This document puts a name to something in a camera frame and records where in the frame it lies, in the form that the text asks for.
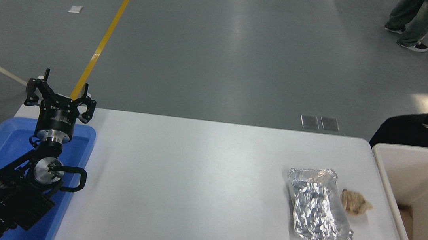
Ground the metal floor outlet plate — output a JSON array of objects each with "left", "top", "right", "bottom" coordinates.
[
  {"left": 299, "top": 115, "right": 320, "bottom": 130},
  {"left": 319, "top": 116, "right": 340, "bottom": 131}
]

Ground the person walking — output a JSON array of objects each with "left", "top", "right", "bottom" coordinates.
[{"left": 382, "top": 0, "right": 428, "bottom": 53}]

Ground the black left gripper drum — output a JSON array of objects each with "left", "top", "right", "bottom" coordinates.
[{"left": 35, "top": 93, "right": 81, "bottom": 136}]

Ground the blue plastic tray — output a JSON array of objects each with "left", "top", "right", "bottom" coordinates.
[{"left": 0, "top": 115, "right": 98, "bottom": 240}]

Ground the crumpled silver foil tray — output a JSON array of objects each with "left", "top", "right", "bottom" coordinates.
[{"left": 280, "top": 164, "right": 360, "bottom": 240}]

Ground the yellow floor tape line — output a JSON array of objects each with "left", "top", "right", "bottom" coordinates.
[{"left": 70, "top": 0, "right": 144, "bottom": 107}]

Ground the crumpled tan paper ball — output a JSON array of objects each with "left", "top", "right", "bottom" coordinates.
[{"left": 338, "top": 188, "right": 375, "bottom": 218}]

